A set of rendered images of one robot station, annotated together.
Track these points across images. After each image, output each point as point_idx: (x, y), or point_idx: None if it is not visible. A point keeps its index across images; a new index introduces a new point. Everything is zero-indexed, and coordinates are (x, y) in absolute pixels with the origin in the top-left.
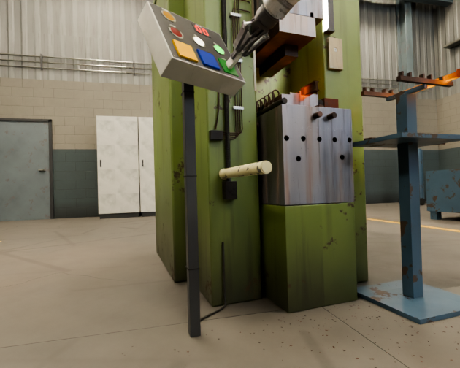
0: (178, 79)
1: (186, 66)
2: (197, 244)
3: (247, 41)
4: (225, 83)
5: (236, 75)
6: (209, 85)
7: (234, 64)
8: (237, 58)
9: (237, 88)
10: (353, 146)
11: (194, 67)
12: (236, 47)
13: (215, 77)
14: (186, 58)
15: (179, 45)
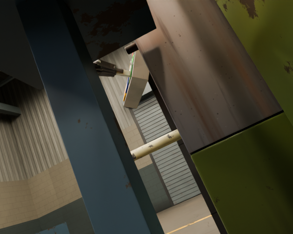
0: (137, 104)
1: (126, 102)
2: (202, 195)
3: (105, 73)
4: (135, 86)
5: (129, 78)
6: (138, 93)
7: (124, 75)
8: (119, 74)
9: (139, 79)
10: (148, 32)
11: (126, 100)
12: (112, 76)
13: (130, 91)
14: (124, 99)
15: (124, 92)
